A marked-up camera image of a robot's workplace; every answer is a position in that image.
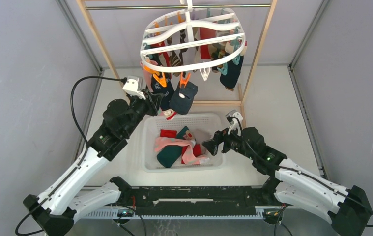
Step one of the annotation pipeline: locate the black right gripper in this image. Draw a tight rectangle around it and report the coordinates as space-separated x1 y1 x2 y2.
202 122 256 161

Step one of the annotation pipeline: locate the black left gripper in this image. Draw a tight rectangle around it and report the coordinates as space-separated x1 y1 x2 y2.
122 88 163 138

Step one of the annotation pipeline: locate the navy sock white lettering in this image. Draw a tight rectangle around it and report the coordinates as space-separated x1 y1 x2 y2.
151 73 177 120

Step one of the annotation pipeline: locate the pink patterned sock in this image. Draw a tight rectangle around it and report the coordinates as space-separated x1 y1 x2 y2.
154 137 210 168
140 62 153 92

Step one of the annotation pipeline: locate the navy blue sock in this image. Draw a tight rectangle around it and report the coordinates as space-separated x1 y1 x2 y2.
169 82 199 115

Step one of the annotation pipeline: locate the red and beige sock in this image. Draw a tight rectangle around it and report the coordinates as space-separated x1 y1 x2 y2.
160 129 177 138

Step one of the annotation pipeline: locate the dark teal sock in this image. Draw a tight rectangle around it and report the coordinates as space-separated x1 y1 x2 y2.
157 126 189 168

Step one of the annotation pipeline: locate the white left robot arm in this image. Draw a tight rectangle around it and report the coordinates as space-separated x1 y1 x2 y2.
23 89 163 236

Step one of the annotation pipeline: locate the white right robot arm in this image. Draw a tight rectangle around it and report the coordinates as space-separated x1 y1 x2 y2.
202 127 373 236

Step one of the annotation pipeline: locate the white round clip hanger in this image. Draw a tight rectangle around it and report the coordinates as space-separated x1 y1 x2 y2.
140 0 246 73

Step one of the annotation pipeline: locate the white plastic basket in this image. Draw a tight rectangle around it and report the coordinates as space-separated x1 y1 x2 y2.
140 113 226 172

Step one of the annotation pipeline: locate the navy sock striped cuff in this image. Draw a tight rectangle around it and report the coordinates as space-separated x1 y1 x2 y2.
220 56 244 91

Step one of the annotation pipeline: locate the metal hanging rod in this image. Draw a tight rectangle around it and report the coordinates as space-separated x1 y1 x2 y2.
85 3 271 11

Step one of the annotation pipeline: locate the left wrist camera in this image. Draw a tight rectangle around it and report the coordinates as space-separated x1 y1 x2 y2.
122 75 145 100

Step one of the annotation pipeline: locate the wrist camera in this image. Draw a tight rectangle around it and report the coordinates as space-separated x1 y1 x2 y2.
122 75 145 100
226 110 244 134

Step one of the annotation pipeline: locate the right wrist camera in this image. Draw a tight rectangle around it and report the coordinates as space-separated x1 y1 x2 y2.
226 110 244 134

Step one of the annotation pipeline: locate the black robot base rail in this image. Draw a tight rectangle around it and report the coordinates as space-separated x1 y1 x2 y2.
110 177 282 217

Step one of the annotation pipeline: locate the wooden hanging rack frame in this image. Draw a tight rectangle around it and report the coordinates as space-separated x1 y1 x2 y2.
75 0 278 129

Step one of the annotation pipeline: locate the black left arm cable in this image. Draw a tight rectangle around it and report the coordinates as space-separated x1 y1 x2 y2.
14 76 127 236

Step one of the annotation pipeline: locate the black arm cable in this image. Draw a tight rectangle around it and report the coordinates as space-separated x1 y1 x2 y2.
14 76 127 236
231 118 373 228

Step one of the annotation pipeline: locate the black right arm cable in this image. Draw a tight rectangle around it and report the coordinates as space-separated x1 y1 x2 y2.
231 118 373 228

